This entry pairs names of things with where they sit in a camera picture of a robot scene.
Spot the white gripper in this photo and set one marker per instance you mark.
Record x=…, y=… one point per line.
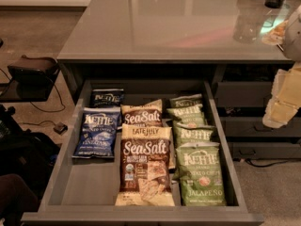
x=293, y=37

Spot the blue kettle chip bag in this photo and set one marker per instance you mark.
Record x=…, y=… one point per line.
x=98, y=133
x=106, y=97

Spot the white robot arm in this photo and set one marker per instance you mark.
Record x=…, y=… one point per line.
x=287, y=37

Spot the closed grey middle drawer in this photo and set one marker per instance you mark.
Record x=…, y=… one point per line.
x=253, y=127

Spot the closed grey drawer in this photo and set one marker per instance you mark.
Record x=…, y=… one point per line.
x=265, y=150
x=253, y=127

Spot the closed grey lower drawer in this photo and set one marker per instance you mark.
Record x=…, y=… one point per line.
x=265, y=150

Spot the rear green Kettle chip bag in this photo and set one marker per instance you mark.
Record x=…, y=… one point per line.
x=185, y=101

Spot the green kettle chip bag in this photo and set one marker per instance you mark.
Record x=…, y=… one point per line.
x=185, y=101
x=191, y=116
x=183, y=134

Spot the front green jalapeno chip bag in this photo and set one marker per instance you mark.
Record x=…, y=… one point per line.
x=200, y=174

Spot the rear Sea Salt chip bag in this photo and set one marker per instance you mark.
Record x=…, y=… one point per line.
x=146, y=115

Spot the sea salt chip bag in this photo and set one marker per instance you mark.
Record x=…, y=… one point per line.
x=146, y=115
x=144, y=166

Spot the front Sea Salt chip bag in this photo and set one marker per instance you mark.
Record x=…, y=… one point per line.
x=144, y=166

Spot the open grey top drawer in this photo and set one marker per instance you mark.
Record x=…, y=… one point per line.
x=82, y=192

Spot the small black power adapter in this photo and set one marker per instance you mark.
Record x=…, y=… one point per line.
x=60, y=128

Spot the black device on stand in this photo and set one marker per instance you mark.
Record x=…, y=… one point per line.
x=33, y=70

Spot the black equipment at left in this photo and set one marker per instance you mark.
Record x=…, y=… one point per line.
x=27, y=160

